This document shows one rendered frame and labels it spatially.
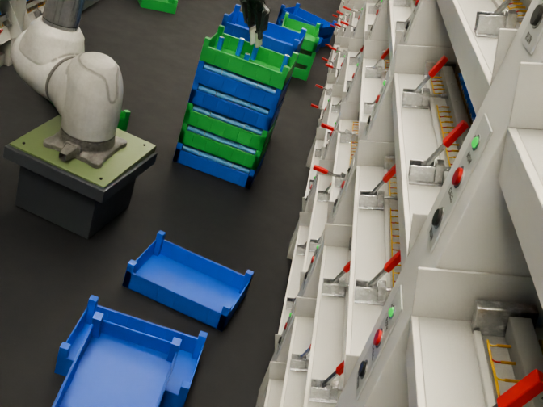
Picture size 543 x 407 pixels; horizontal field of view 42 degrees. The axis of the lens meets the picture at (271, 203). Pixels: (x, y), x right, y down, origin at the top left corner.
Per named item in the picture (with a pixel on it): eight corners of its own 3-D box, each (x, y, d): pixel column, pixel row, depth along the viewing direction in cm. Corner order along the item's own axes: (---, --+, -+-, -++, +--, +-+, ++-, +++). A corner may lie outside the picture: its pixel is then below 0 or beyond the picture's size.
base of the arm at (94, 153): (32, 150, 197) (34, 133, 194) (74, 121, 215) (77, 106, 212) (90, 175, 195) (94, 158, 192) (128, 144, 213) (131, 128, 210)
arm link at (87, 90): (84, 148, 194) (95, 76, 183) (43, 116, 202) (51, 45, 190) (128, 136, 206) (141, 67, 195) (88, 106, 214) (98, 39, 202)
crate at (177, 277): (121, 286, 192) (127, 262, 188) (154, 251, 210) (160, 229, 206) (221, 332, 188) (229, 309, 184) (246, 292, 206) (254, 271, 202)
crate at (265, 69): (199, 60, 240) (204, 37, 236) (214, 44, 258) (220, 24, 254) (282, 90, 239) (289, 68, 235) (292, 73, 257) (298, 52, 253)
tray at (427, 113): (402, 294, 73) (418, 173, 66) (391, 97, 126) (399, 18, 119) (608, 312, 71) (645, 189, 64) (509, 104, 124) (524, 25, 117)
